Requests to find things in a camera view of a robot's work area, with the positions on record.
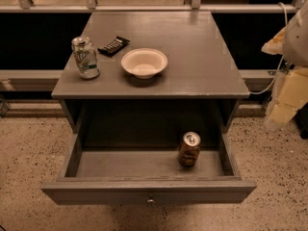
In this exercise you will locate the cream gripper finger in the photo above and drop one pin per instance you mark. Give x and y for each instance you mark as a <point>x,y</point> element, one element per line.
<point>289,95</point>
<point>275,45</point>

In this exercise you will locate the orange soda can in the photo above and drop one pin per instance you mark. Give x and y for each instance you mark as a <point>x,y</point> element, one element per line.
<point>189,149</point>

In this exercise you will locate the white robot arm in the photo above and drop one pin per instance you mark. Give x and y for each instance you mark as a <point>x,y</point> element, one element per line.
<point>295,49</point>

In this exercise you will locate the green white soda can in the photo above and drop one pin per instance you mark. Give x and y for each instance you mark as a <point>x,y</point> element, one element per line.
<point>85,57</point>

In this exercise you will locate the open grey top drawer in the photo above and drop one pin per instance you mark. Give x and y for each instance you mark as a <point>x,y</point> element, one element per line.
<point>114,175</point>

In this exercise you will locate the white paper bowl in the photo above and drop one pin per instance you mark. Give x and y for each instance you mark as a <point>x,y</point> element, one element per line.
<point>144,63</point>

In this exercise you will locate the black snack bar wrapper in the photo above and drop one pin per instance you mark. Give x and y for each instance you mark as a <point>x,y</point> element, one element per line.
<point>113,47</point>

